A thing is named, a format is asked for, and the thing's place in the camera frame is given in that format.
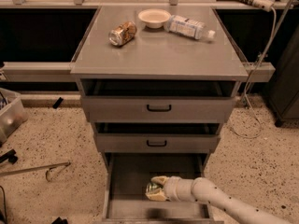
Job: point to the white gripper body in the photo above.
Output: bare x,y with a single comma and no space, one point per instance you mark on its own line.
172,188

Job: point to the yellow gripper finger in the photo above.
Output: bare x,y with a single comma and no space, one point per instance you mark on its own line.
158,196
160,180

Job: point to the crushed green can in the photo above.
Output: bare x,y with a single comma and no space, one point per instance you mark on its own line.
153,188

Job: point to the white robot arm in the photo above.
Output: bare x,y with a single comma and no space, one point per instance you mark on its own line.
202,190

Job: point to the bottom drawer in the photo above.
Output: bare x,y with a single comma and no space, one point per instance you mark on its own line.
125,195

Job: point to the drawer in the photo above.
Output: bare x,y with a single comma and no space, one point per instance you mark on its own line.
125,195
174,101
156,137

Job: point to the middle drawer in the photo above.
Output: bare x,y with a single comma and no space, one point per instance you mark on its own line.
156,137

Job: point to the grey drawer cabinet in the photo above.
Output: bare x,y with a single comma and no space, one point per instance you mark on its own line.
154,54

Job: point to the top drawer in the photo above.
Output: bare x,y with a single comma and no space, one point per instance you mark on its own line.
174,101

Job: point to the brown gold soda can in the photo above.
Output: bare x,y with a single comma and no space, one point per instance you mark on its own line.
122,34

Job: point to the metal rod with hook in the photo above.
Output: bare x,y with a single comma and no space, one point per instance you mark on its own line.
47,168

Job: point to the small black block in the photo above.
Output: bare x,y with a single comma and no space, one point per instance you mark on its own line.
58,102

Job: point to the dark grey cabinet right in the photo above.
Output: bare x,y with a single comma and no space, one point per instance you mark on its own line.
284,90

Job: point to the black clamp on floor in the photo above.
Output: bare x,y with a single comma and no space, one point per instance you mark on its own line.
10,156

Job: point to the clear plastic water bottle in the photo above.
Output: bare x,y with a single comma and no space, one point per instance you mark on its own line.
190,28

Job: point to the white bowl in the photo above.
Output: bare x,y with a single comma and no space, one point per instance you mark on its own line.
154,18

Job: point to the clear plastic bin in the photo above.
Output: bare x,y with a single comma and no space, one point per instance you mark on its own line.
12,113

